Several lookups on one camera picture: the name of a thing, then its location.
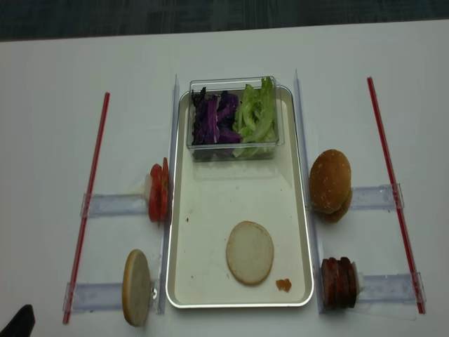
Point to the purple cabbage leaves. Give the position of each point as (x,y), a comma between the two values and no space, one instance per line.
(214,116)

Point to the orange crumb on tray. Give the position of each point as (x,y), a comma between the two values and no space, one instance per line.
(283,285)

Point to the red strip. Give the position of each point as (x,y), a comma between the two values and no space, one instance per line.
(84,209)
(417,284)

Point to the sesame top bun front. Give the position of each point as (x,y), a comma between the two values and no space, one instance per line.
(329,181)

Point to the right clear long rail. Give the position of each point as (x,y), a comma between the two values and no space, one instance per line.
(310,215)

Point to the white rectangular tray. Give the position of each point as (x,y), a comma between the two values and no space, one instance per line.
(212,197)

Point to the left red strip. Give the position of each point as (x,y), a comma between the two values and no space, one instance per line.
(84,209)

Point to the sesame bun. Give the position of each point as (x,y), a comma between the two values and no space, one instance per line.
(329,181)
(337,215)

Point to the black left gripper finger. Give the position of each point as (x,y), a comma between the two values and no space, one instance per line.
(21,324)

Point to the left lower clear pusher track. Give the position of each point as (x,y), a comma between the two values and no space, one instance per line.
(92,297)

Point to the right upper clear pusher track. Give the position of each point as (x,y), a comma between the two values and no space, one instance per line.
(383,197)

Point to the left upper clear pusher track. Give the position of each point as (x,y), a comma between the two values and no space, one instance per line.
(134,204)

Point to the red tomato slices stack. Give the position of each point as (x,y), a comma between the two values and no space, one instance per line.
(158,194)

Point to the clear long rail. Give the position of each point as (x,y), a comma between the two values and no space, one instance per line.
(310,215)
(168,182)

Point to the sesame top bun rear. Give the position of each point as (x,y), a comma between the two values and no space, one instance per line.
(337,215)

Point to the brown meat patties stack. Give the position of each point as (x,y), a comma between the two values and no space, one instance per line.
(340,284)

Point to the green lettuce leaves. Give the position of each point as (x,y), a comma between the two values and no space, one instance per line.
(255,115)

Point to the left clear long rail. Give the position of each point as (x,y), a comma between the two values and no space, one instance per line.
(168,182)

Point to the clear pusher track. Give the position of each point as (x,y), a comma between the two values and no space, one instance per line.
(385,295)
(383,197)
(92,297)
(134,204)

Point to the right red strip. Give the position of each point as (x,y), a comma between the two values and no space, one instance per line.
(417,284)

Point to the right lower clear pusher track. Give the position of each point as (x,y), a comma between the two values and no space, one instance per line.
(385,295)

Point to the bun slice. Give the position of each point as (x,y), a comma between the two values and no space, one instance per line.
(136,288)
(250,253)

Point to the clear plastic salad container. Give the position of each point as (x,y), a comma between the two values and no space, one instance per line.
(237,151)

